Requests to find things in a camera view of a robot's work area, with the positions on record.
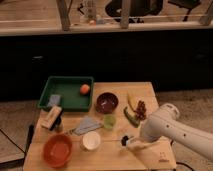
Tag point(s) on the red orange bowl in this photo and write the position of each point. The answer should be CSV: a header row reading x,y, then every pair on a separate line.
x,y
57,150

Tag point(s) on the red grapes bunch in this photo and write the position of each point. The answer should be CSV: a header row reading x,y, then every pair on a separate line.
x,y
141,111

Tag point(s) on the white cup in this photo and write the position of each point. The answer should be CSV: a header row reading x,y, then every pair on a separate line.
x,y
91,140

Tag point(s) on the wooden table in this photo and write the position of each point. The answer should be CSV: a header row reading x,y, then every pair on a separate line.
x,y
110,155

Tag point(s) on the yellow banana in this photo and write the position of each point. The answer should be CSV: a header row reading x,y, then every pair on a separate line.
x,y
132,101

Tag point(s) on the grey metal spatula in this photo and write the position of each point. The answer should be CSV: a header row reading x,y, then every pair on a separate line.
x,y
86,125

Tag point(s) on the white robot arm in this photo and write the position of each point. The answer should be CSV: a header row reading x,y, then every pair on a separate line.
x,y
163,122

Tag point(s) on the orange fruit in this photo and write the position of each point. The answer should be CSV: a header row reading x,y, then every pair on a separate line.
x,y
84,89

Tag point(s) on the green cup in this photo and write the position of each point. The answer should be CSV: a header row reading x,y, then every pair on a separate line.
x,y
109,121

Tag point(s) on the white dish brush black head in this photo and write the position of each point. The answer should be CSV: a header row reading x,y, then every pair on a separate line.
x,y
127,141

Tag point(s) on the green plastic tray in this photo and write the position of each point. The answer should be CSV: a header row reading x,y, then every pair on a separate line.
x,y
68,88

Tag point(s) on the purple bowl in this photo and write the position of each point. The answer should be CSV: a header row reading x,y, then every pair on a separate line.
x,y
106,103

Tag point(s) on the blue sponge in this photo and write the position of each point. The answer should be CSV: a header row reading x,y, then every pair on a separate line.
x,y
54,100

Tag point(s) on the wooden block brush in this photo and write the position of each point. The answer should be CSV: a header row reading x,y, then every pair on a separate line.
x,y
51,117

